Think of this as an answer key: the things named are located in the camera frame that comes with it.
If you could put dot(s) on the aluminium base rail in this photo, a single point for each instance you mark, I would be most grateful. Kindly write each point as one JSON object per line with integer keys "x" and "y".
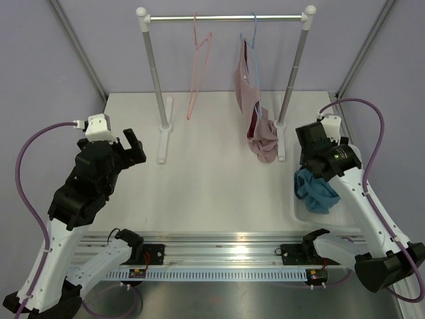
{"x": 222, "y": 250}

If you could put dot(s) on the aluminium frame post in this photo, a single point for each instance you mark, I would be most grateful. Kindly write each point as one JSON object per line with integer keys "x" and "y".
{"x": 362, "y": 54}
{"x": 70, "y": 34}

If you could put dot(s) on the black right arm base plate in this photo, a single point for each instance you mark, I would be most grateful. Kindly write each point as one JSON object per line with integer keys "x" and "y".
{"x": 296, "y": 255}

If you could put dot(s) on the pink tank top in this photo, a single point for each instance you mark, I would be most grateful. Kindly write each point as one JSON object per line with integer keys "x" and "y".
{"x": 259, "y": 130}

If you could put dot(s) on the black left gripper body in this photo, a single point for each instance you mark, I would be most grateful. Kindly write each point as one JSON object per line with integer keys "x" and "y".
{"x": 125, "y": 158}

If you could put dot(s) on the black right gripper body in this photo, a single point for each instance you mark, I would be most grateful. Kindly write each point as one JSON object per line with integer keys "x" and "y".
{"x": 305, "y": 160}

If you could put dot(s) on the teal tank top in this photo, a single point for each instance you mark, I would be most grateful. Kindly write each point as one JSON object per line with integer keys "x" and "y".
{"x": 317, "y": 194}

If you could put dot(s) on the pink wire hanger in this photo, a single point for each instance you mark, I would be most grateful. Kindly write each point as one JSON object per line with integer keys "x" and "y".
{"x": 200, "y": 61}

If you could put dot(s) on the aluminium frame post left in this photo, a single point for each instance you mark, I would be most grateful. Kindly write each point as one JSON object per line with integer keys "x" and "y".
{"x": 70, "y": 34}

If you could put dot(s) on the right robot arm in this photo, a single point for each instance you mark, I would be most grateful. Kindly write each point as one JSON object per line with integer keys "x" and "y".
{"x": 388, "y": 255}

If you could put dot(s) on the blue wire hanger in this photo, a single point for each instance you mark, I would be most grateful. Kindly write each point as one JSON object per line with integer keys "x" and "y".
{"x": 254, "y": 52}

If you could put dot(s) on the white slotted cable duct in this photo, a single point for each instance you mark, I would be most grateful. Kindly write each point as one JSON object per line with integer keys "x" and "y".
{"x": 213, "y": 275}

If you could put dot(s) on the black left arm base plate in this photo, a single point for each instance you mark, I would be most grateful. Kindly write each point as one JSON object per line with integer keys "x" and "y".
{"x": 151, "y": 254}

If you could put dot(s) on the aluminium frame post right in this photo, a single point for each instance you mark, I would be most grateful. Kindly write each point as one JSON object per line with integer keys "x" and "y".
{"x": 362, "y": 54}

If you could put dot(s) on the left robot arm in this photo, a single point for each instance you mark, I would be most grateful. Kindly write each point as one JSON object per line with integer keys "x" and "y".
{"x": 51, "y": 291}

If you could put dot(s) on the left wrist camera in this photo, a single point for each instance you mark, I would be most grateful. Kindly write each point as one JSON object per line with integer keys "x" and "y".
{"x": 97, "y": 128}

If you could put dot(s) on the white clothes rack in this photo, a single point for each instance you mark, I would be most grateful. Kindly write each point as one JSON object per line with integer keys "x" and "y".
{"x": 226, "y": 32}

